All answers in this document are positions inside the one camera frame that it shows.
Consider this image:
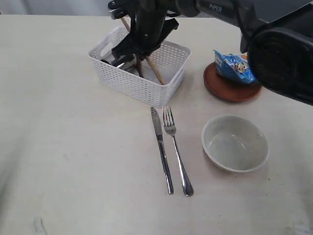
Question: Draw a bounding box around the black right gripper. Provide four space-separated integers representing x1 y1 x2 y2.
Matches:
112 0 179 59

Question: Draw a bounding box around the wooden chopstick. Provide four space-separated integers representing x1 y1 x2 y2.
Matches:
120 17 165 85

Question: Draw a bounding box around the clear glass cup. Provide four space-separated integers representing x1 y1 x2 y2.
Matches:
101 55 136 71

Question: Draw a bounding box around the white perforated plastic basket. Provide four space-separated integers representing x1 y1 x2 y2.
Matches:
89 25 191 108

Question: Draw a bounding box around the blue snack bag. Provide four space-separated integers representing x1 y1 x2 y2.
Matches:
214 50 257 85

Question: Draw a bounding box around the silver metal fork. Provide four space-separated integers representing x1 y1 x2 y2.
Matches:
162 106 194 196

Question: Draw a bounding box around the brown round plate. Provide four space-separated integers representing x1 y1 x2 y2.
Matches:
203 62 262 102

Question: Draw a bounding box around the silver metal table knife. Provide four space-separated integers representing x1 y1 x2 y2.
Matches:
150 107 174 194

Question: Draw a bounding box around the cream floral ceramic bowl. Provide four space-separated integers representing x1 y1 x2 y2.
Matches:
201 114 269 173

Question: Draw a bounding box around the brown wooden spoon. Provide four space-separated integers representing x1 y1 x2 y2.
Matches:
135 55 143 78

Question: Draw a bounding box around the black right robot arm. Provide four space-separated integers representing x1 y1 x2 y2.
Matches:
108 0 313 105

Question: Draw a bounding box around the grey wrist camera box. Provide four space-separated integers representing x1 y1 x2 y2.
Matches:
108 0 133 20

